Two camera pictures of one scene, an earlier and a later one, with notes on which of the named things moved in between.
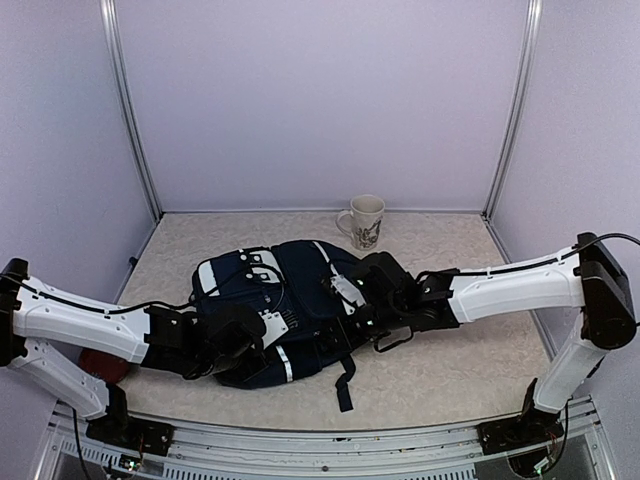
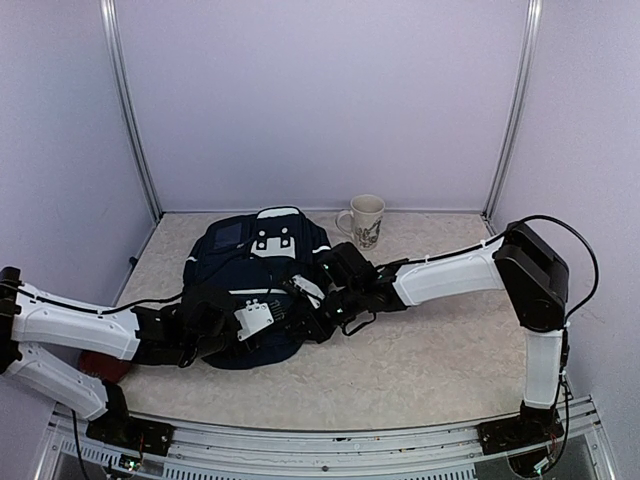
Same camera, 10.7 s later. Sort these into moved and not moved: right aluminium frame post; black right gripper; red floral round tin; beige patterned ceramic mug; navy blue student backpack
Moved: navy blue student backpack; black right gripper
Not moved: beige patterned ceramic mug; right aluminium frame post; red floral round tin
